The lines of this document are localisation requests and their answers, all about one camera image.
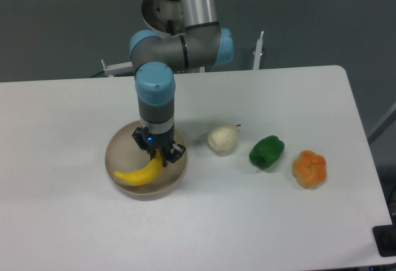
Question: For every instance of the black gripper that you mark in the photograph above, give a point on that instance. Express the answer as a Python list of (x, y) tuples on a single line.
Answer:
[(170, 151)]

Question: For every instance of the orange toy pumpkin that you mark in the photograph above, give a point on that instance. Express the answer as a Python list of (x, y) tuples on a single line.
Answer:
[(309, 169)]

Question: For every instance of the white upright bracket post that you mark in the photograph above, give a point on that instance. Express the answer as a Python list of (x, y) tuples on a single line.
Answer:
[(258, 52)]

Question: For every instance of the beige round plate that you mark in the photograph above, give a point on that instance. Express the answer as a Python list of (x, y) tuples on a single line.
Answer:
[(124, 155)]

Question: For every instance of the black device at edge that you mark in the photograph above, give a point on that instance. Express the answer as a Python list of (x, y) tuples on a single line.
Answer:
[(384, 236)]

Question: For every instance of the white metal frame bracket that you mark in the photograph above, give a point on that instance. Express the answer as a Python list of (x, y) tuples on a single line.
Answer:
[(115, 70)]

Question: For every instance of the grey metal table leg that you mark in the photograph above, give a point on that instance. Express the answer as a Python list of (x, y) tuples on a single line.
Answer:
[(382, 124)]

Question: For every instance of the white toy pear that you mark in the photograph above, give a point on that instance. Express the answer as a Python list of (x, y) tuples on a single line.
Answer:
[(223, 139)]

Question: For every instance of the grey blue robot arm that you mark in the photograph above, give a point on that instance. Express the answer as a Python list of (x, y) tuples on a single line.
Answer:
[(154, 82)]

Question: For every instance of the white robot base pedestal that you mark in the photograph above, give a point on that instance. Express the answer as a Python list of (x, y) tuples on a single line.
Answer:
[(154, 14)]

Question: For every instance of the yellow toy banana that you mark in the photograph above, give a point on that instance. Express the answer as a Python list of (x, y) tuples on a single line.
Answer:
[(144, 175)]

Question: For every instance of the green toy bell pepper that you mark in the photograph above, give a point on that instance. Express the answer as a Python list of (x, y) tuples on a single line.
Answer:
[(266, 152)]

